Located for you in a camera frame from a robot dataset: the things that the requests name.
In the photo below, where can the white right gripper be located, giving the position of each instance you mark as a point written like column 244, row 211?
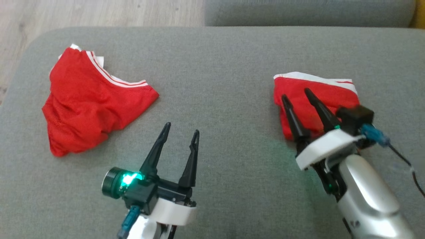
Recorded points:
column 327, row 146

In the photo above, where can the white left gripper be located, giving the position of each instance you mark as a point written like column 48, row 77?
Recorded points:
column 174, row 210

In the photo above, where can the red white jersey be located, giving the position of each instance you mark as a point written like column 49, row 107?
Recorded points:
column 298, row 88

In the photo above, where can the red basketball jersey with number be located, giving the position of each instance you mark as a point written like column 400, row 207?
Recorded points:
column 86, row 103

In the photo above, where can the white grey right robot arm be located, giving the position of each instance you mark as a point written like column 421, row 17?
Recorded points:
column 368, row 199

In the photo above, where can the grey fabric sofa seat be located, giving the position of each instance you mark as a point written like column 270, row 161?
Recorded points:
column 219, row 99

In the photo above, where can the light grey sofa cushion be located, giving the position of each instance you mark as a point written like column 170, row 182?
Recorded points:
column 298, row 13

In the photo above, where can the yellow upholstered seat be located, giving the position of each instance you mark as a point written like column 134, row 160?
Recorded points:
column 419, row 13

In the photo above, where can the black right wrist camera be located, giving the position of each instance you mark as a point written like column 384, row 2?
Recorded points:
column 355, row 116

